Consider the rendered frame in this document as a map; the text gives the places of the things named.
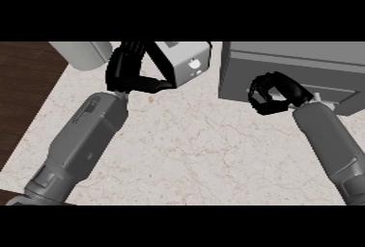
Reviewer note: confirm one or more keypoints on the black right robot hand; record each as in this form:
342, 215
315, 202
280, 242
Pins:
278, 91

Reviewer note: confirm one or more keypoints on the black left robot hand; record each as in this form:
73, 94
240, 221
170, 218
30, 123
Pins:
125, 72

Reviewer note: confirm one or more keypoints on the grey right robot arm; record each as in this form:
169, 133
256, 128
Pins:
333, 144

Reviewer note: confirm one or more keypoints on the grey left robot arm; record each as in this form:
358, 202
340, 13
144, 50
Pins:
80, 144

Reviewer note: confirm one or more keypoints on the grey drawer cabinet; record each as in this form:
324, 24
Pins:
303, 70

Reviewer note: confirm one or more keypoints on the pale grey rounded appliance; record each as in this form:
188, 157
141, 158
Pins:
86, 53

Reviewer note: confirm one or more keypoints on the white box with apple print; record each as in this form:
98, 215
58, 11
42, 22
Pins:
188, 62

